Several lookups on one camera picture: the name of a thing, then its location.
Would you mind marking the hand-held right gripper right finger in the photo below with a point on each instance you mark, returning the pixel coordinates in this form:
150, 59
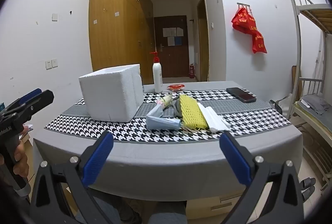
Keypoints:
236, 161

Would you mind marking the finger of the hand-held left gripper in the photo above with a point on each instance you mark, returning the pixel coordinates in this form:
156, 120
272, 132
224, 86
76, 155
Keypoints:
31, 96
39, 102

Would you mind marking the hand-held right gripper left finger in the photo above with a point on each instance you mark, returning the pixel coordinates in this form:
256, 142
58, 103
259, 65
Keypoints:
98, 160

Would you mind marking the yellow foam net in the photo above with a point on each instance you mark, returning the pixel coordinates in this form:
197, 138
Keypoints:
193, 112

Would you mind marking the white foam box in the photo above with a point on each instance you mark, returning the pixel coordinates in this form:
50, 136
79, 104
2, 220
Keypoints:
109, 94

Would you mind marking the grey knit cloth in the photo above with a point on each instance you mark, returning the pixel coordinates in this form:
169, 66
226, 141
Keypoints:
177, 108

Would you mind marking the green floral tissue packet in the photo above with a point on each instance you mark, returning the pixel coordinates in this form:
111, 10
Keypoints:
166, 101

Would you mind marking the person's left forearm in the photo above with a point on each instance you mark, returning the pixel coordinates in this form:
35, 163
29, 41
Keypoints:
15, 203

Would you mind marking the person's left hand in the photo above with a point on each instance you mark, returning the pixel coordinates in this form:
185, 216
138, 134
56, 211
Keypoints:
21, 161

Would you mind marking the wooden drawer unit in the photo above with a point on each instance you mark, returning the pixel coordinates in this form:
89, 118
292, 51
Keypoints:
220, 204

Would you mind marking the person's left leg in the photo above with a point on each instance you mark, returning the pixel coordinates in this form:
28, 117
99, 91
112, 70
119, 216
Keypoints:
116, 211

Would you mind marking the person's leg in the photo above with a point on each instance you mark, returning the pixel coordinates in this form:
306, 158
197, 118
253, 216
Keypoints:
166, 216
116, 211

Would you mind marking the grey houndstooth tablecloth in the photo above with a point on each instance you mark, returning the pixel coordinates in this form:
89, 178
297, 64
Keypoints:
155, 161

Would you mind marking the black smartphone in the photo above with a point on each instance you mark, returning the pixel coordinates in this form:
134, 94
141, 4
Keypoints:
241, 95

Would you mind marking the dark slipper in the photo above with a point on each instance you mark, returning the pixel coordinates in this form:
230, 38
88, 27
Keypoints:
308, 193
308, 183

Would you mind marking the person's right leg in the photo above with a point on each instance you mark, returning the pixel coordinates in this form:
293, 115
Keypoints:
166, 216

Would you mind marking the red snack packet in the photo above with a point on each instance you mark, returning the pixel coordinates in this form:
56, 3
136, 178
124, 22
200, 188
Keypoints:
175, 87

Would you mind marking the dark grey garment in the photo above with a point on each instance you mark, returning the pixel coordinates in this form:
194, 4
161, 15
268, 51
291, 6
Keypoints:
315, 105

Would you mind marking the red fire extinguisher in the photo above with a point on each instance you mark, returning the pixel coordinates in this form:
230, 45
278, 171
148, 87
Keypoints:
192, 71

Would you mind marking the leaning wooden planks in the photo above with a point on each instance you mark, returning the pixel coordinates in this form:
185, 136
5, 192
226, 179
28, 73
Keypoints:
294, 78

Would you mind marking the white pump bottle red nozzle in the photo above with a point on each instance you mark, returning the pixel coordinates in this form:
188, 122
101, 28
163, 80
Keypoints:
157, 76

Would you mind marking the wooden wardrobe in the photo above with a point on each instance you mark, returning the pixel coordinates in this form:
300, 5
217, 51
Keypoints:
111, 19

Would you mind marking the dark brown entrance door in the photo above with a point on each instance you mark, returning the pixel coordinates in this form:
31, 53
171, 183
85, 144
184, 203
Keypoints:
176, 58

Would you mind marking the red plastic bag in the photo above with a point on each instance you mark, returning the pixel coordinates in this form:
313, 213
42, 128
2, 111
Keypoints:
259, 43
243, 19

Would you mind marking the light wooden side door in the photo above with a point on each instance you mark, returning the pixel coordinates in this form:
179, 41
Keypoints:
203, 45

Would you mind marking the blue door notice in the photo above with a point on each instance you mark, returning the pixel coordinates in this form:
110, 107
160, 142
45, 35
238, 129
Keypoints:
178, 41

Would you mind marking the white hanging cloth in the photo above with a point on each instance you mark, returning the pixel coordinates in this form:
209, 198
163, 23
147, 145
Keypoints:
320, 58

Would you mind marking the small white door notice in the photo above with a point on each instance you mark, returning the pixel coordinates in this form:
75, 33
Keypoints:
180, 31
171, 41

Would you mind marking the wide white door notice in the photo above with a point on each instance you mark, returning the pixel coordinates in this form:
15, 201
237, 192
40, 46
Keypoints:
169, 32

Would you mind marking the metal bunk bed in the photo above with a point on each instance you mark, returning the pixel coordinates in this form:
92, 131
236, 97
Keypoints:
315, 15

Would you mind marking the white wall socket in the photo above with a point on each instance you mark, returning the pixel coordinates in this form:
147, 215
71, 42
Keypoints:
48, 64
54, 63

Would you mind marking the white wall switch plate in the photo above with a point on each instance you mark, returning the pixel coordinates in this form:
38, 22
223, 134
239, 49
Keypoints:
54, 16

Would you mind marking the metal wall hook rack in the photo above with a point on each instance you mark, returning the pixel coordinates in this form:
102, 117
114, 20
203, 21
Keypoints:
243, 5

